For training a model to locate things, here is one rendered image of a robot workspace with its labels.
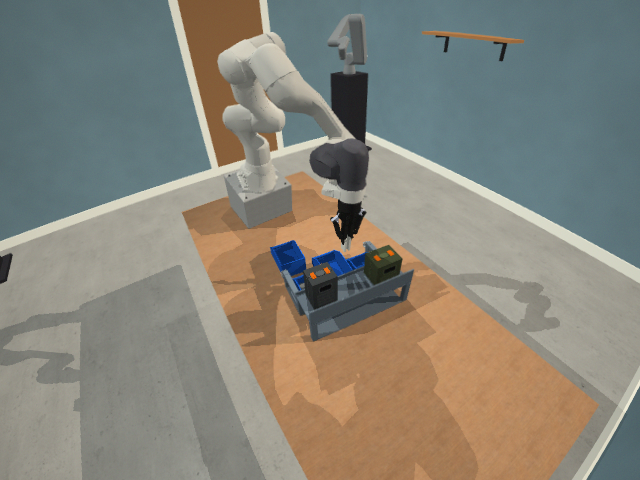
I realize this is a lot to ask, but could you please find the olive green tool case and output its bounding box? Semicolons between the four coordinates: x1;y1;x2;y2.
364;245;403;285

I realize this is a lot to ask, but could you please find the blue open-front bin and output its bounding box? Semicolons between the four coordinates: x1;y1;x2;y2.
312;250;353;276
292;275;304;291
346;252;367;270
270;240;306;276

